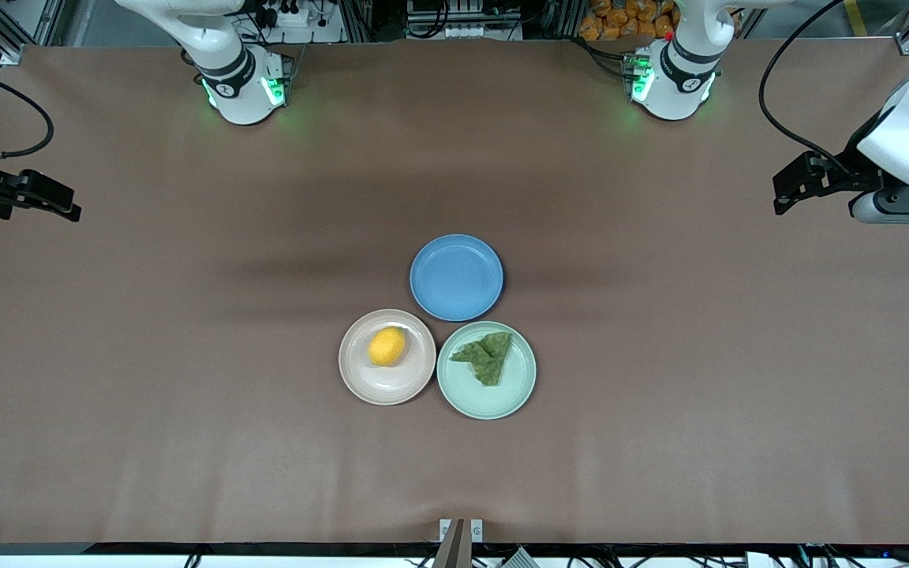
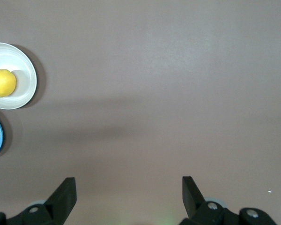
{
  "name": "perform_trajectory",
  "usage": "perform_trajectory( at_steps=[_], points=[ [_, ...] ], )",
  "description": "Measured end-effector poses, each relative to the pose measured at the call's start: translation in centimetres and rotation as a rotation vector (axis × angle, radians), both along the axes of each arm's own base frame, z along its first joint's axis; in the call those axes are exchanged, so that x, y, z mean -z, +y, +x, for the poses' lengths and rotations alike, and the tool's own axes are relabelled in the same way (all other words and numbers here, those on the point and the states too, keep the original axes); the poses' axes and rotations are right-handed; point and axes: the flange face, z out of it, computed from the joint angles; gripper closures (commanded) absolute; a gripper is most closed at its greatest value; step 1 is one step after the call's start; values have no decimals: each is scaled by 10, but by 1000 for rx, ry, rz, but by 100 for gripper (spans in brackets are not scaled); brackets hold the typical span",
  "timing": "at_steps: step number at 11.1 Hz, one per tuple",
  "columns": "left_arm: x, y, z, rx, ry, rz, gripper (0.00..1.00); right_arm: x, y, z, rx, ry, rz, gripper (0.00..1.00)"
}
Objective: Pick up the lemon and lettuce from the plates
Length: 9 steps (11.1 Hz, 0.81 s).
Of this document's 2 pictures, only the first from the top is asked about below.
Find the green lettuce leaf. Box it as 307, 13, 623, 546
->
449, 331, 513, 387

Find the yellow lemon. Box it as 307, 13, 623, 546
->
368, 327, 408, 368

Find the bag of oranges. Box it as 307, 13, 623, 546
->
579, 0, 680, 42

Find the white power strip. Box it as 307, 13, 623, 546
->
253, 0, 321, 29

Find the blue plate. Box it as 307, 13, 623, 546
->
410, 234, 504, 323

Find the white rack device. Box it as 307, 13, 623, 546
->
406, 0, 522, 40

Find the pale green plate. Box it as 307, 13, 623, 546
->
436, 320, 537, 420

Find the pink plate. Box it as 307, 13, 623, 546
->
339, 308, 437, 406

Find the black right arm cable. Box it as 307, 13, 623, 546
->
0, 75, 55, 161

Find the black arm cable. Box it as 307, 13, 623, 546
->
0, 75, 55, 161
757, 0, 858, 174

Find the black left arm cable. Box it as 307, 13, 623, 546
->
757, 0, 858, 174

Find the metal bracket with bar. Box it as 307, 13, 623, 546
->
432, 518, 484, 568

